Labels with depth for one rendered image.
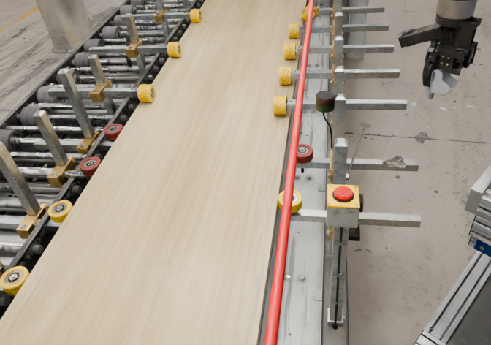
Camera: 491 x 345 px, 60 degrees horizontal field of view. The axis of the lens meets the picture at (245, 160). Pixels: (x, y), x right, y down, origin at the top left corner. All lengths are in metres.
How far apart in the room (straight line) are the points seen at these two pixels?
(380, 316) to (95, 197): 1.41
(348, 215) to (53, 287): 0.86
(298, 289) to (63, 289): 0.74
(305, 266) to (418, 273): 0.94
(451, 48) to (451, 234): 1.69
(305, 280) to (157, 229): 0.54
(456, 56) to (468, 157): 2.14
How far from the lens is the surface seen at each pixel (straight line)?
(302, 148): 1.61
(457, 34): 1.05
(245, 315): 1.16
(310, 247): 1.64
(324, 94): 1.41
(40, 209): 1.76
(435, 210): 2.72
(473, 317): 2.08
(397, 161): 1.62
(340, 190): 0.96
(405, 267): 2.41
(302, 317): 1.48
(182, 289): 1.24
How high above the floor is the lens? 1.90
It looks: 39 degrees down
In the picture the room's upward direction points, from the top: 7 degrees counter-clockwise
